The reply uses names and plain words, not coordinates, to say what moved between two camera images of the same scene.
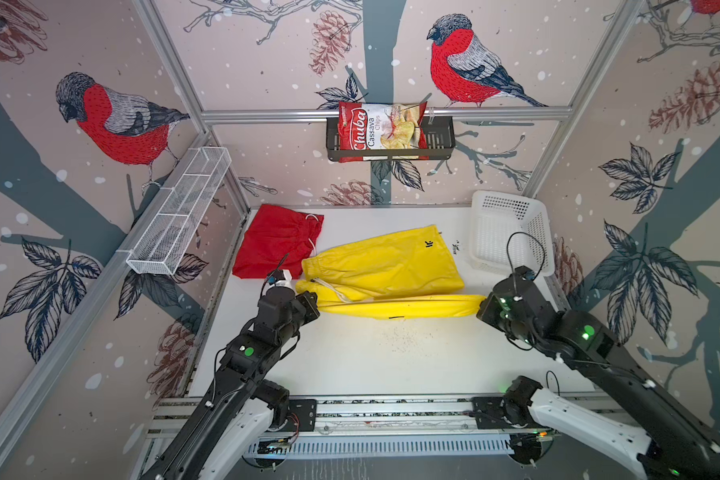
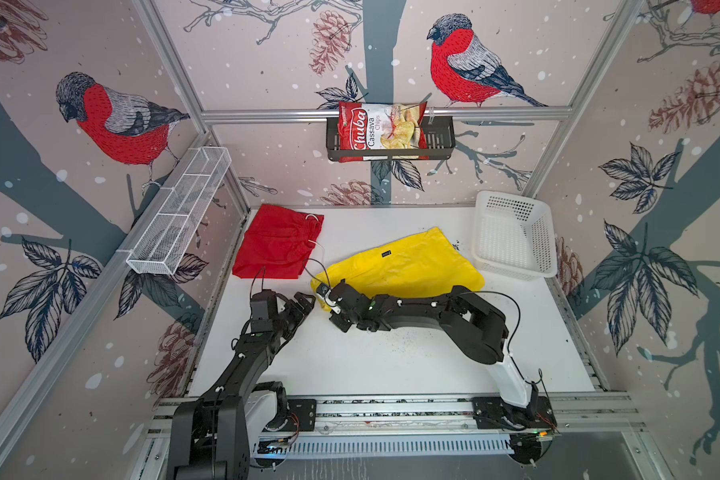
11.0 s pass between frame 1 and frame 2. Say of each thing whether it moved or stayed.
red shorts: stayed
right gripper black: moved
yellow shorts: moved
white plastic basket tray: stayed
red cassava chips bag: stayed
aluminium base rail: stayed
